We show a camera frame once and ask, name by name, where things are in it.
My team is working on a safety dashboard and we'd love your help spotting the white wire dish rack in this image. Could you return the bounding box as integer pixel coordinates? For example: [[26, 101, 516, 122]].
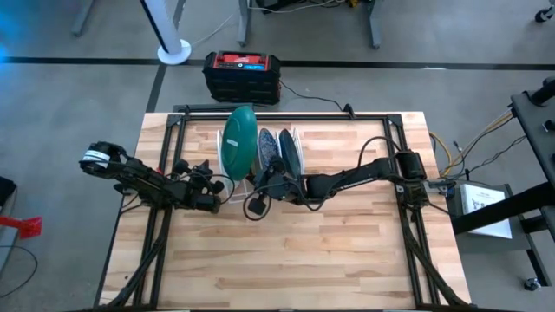
[[215, 127, 305, 204]]

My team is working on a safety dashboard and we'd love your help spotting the white manual booklet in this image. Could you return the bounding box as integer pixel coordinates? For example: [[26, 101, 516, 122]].
[[459, 183, 513, 240]]

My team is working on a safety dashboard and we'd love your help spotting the red plastic object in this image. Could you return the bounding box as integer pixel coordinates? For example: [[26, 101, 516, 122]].
[[0, 215, 43, 240]]

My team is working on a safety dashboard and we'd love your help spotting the black floor cable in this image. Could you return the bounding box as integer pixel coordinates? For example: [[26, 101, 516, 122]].
[[0, 244, 39, 300]]

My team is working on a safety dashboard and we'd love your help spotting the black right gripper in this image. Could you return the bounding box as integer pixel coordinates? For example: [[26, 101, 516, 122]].
[[247, 156, 307, 217]]

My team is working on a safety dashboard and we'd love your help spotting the red black power station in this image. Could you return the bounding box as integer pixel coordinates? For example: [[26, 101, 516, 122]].
[[202, 50, 282, 106]]

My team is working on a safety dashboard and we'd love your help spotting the black power cable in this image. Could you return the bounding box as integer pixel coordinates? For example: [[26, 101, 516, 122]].
[[277, 80, 357, 119]]

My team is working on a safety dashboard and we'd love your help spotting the grey cart shelf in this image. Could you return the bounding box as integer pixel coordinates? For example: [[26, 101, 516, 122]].
[[446, 181, 534, 257]]

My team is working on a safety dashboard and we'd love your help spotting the white floor cable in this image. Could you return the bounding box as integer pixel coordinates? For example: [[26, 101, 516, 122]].
[[190, 12, 238, 49]]

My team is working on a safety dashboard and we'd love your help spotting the black left camera cable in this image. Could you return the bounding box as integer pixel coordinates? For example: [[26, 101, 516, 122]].
[[215, 172, 238, 205]]

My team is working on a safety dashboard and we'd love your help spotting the black equipment stand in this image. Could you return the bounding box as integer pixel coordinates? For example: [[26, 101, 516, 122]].
[[450, 75, 555, 237]]

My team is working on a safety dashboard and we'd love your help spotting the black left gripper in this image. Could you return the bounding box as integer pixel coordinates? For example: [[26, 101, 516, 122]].
[[171, 159, 225, 214]]

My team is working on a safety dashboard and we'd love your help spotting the grey desk leg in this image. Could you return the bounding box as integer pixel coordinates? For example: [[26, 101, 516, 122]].
[[236, 0, 253, 48], [368, 0, 383, 49], [71, 0, 96, 38]]

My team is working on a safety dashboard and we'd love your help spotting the large dark green bowl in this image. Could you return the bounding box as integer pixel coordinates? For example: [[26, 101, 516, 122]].
[[219, 105, 259, 182]]

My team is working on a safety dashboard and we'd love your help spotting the yellow cable bundle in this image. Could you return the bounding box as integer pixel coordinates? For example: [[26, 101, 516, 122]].
[[428, 110, 515, 179]]

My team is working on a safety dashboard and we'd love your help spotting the dark grey plate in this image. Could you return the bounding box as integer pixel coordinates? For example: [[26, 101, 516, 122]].
[[277, 127, 303, 179]]

